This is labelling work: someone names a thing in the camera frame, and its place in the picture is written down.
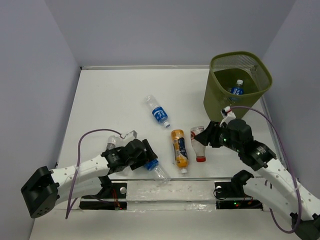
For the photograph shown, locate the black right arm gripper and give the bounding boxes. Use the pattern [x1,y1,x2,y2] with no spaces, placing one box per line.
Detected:
[193,120,241,153]

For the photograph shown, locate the green plastic waste bin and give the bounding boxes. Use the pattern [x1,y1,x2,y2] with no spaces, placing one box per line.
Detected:
[203,51,273,122]

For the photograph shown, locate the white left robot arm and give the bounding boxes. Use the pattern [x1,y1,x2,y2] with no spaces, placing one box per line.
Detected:
[20,139,158,219]

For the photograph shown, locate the yellow label drink bottle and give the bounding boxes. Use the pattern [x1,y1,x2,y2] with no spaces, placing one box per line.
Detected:
[170,129,189,174]

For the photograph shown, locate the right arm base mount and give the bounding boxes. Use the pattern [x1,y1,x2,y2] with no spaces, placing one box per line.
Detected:
[213,170,263,210]

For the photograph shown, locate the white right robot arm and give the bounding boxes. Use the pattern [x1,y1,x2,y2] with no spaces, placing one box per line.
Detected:
[193,119,320,240]

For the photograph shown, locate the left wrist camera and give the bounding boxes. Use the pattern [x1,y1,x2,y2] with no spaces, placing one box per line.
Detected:
[120,130,138,140]

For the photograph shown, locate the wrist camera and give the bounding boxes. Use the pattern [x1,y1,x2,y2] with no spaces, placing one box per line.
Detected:
[219,106,236,127]
[120,130,138,140]

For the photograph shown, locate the clear bottle black cap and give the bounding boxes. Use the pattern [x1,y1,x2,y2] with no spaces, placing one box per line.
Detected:
[106,135,121,150]

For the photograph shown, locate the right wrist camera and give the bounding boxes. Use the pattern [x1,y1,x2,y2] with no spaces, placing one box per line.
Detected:
[219,106,236,127]

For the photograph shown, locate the blue label bottle white cap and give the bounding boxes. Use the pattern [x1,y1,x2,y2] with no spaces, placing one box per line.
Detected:
[223,79,244,104]

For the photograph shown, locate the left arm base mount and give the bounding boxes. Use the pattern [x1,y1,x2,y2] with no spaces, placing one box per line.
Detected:
[79,180,128,211]

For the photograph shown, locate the clear bottle red cap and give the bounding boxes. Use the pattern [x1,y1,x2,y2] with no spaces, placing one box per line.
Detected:
[190,126,206,163]

